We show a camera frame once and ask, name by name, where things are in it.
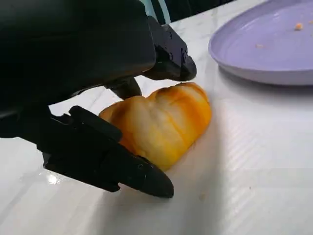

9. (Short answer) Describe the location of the orange white toy bread roll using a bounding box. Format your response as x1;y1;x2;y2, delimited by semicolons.
99;82;212;172

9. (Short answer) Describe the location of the lilac plate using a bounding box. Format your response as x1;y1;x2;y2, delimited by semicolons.
208;0;313;86

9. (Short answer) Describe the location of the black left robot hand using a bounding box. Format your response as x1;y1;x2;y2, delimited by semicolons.
0;0;198;198

